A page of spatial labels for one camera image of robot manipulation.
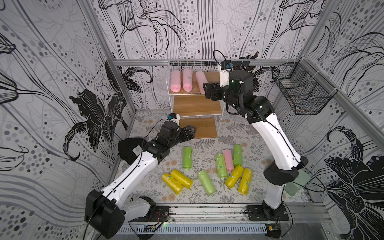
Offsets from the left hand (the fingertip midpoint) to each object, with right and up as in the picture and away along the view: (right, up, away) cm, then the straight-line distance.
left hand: (193, 133), depth 77 cm
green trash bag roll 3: (+27, -15, +14) cm, 34 cm away
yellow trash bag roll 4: (+29, -25, +4) cm, 39 cm away
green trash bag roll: (-4, -15, +12) cm, 20 cm away
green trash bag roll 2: (+16, -22, +7) cm, 29 cm away
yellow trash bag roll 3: (+23, -24, +4) cm, 33 cm away
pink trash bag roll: (+21, -16, +12) cm, 29 cm away
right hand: (+9, +23, -13) cm, 28 cm away
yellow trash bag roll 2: (-6, -26, +4) cm, 27 cm away
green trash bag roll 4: (+7, -27, +5) cm, 29 cm away
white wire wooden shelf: (0, +14, +11) cm, 18 cm away
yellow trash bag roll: (-10, -28, +2) cm, 30 cm away
